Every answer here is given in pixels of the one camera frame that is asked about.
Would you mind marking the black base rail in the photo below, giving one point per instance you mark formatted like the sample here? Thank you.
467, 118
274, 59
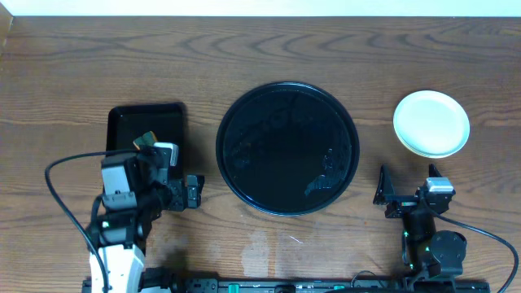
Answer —
212, 285

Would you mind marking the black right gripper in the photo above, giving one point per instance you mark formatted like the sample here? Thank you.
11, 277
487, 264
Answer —
386, 194

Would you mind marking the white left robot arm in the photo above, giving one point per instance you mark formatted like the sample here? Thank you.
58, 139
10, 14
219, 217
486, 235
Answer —
137, 187

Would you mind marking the rectangular black tray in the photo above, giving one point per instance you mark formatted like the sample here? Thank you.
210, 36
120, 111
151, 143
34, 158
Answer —
166, 121

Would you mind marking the round black tray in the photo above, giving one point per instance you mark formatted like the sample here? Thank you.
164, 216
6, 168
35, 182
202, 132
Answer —
287, 148

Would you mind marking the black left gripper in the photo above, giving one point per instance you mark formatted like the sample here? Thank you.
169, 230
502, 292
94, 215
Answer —
179, 195

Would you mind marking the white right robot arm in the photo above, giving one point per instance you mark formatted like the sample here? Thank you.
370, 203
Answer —
432, 255

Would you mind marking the orange green sponge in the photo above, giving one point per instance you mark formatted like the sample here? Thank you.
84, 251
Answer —
148, 139

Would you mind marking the pale green plate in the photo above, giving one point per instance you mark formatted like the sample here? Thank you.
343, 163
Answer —
431, 124

